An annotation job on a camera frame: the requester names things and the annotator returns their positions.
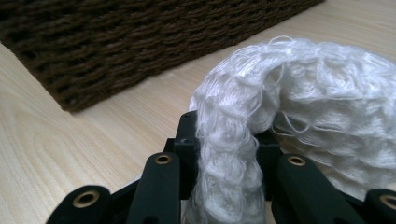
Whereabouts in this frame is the white waffle cloth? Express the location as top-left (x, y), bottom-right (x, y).
top-left (182, 35), bottom-right (396, 224)

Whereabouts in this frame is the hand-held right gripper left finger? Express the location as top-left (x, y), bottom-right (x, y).
top-left (163, 109), bottom-right (201, 201)

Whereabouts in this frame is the brown woven basket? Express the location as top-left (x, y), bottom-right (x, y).
top-left (0, 0), bottom-right (325, 113)

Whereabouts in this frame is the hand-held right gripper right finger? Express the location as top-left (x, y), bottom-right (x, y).
top-left (254, 130), bottom-right (284, 201)

